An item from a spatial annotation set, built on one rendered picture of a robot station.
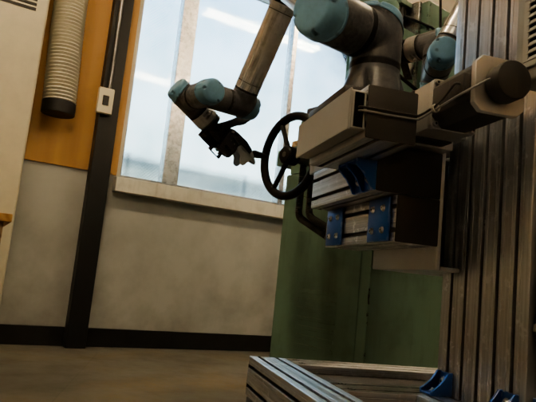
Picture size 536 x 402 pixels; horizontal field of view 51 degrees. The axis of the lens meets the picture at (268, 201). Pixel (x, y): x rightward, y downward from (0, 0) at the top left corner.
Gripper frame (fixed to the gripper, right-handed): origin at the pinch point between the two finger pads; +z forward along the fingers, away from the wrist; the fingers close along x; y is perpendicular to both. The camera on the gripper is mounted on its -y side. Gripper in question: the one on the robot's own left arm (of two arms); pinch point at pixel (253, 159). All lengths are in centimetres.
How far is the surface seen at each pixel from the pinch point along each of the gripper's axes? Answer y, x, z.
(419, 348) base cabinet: 22, 34, 71
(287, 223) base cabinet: 3.7, -7.4, 29.4
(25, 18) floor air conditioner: -24, -105, -78
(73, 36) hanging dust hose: -38, -114, -59
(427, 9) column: -89, 19, 16
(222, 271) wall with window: -1, -118, 80
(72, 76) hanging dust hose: -23, -114, -47
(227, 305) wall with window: 11, -117, 94
